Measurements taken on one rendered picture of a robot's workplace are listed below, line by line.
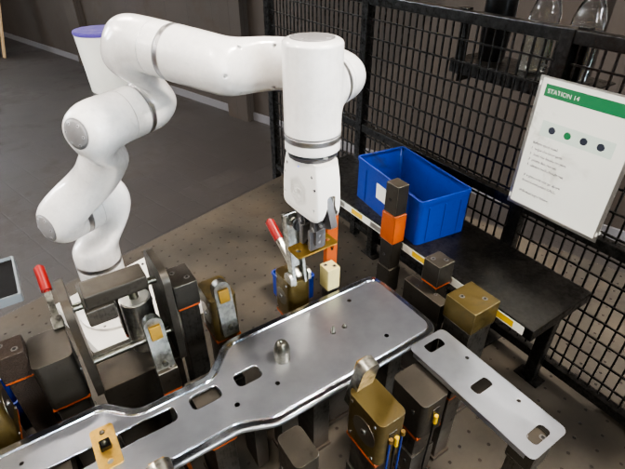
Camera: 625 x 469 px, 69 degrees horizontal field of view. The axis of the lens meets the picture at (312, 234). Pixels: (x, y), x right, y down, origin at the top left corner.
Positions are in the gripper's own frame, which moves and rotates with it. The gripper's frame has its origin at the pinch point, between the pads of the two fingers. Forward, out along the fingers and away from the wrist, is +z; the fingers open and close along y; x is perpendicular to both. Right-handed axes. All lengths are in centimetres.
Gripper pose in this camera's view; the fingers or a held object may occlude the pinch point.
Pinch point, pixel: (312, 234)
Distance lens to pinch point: 78.1
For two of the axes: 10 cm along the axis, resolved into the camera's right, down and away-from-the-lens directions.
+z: 0.0, 8.3, 5.6
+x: 8.2, -3.2, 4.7
